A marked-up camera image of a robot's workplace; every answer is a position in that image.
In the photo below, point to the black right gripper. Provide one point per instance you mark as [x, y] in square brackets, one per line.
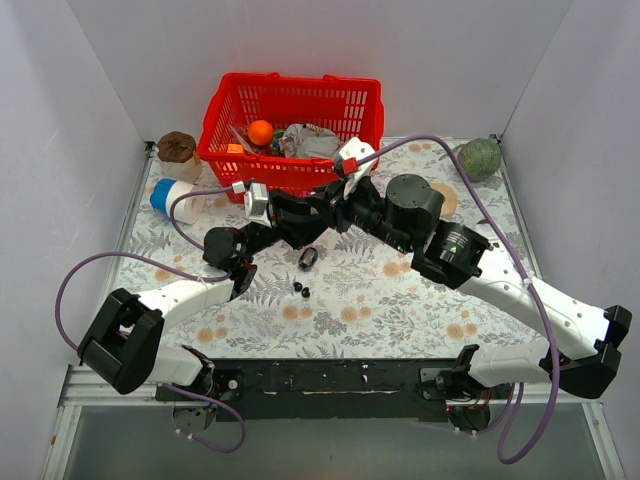
[337, 209]

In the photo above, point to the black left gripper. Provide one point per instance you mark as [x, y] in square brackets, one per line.
[273, 212]

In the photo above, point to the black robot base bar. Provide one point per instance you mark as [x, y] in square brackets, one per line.
[338, 388]

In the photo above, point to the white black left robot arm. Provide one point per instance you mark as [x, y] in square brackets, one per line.
[123, 343]

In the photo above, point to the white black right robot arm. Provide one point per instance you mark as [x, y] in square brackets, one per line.
[586, 356]

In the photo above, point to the black earbud charging case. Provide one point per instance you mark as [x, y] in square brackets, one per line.
[308, 258]

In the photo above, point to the crumpled silver foil bag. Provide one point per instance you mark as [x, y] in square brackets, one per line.
[306, 141]

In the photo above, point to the floral patterned table mat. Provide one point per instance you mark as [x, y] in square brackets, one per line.
[365, 301]

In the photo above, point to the red plastic shopping basket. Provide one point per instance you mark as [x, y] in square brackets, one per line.
[283, 131]

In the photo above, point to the orange fruit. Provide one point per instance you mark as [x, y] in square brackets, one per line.
[260, 132]

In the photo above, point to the beige tape roll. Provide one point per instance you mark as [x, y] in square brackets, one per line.
[450, 201]

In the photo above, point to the blue white tape roll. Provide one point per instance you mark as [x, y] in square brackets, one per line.
[165, 195]

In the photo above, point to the white plastic bottle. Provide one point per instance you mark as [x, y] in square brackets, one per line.
[483, 224]

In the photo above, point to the green melon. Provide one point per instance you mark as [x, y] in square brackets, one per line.
[478, 159]

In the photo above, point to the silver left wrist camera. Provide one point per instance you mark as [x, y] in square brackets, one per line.
[256, 204]

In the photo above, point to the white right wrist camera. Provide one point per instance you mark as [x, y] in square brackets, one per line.
[346, 163]

